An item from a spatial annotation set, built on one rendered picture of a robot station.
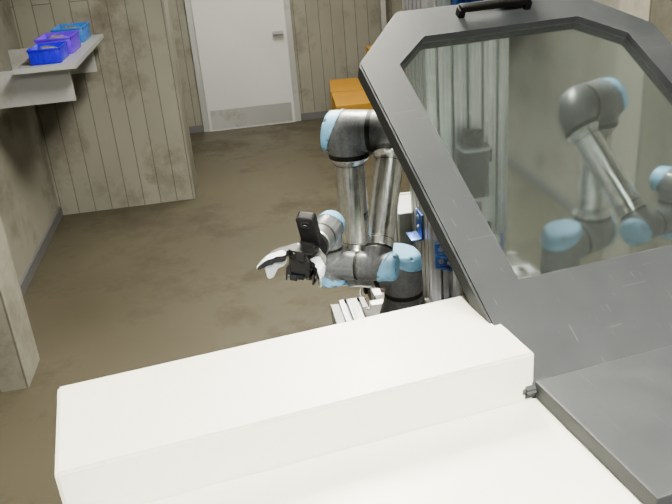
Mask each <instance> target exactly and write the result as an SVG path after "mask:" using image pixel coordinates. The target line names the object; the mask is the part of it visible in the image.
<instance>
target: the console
mask: <svg viewBox="0 0 672 504"><path fill-rule="evenodd" d="M533 368H534V353H533V352H532V351H530V350H529V349H528V348H527V347H526V346H525V345H524V344H523V343H522V342H520V341H519V340H518V339H517V338H516V337H515V336H514V335H513V334H512V333H511V332H509V331H508V330H507V329H506V328H505V327H503V326H502V325H501V324H499V325H495V326H494V325H493V324H489V323H488V322H487V321H486V320H485V319H484V318H483V317H481V316H480V315H479V314H478V313H477V312H476V311H475V310H474V309H473V308H472V307H471V305H470V303H469V301H468V299H467V297H466V295H463V296H458V297H454V298H449V299H445V300H441V301H436V302H432V303H427V304H423V305H419V306H414V307H410V308H405V309H401V310H397V311H392V312H388V313H383V314H379V315H375V316H370V317H366V318H361V319H357V320H353V321H348V322H344V323H339V324H335V325H331V326H326V327H322V328H317V329H313V330H309V331H304V332H300V333H295V334H291V335H287V336H282V337H278V338H273V339H269V340H265V341H260V342H256V343H251V344H247V345H242V346H238V347H234V348H229V349H225V350H220V351H216V352H212V353H207V354H203V355H198V356H194V357H190V358H185V359H181V360H176V361H172V362H168V363H163V364H159V365H154V366H150V367H146V368H141V369H137V370H132V371H128V372H124V373H119V374H115V375H110V376H106V377H102V378H97V379H93V380H88V381H84V382H80V383H75V384H71V385H66V386H62V387H60V389H58V393H57V422H56V450H55V479H56V482H57V486H58V489H59V493H60V496H61V500H62V503H63V504H145V503H149V502H153V501H156V500H160V499H164V498H168V497H171V496H175V495H179V494H182V493H186V492H190V491H193V490H197V489H201V488H204V487H208V486H212V485H215V484H219V483H223V482H227V481H230V480H234V479H238V478H241V477H245V476H249V475H252V474H256V473H260V472H263V471H267V470H271V469H275V468H278V467H282V466H286V465H289V464H293V463H297V462H300V461H304V460H308V459H311V458H315V457H319V456H322V455H326V454H330V453H334V452H337V451H341V450H345V449H348V448H352V447H356V446H359V445H363V444H367V443H370V442H374V441H378V440H382V439H385V438H389V437H393V436H396V435H400V434H404V433H407V432H411V431H415V430H418V429H422V428H426V427H429V426H433V425H437V424H441V423H444V422H448V421H452V420H455V419H459V418H463V417H466V416H470V415H474V414H477V413H481V412H485V411H489V410H492V409H496V408H500V407H503V406H507V405H511V404H514V403H518V402H522V401H525V400H529V399H532V397H531V398H528V399H525V395H523V390H524V389H525V387H526V386H530V385H532V382H533Z"/></svg>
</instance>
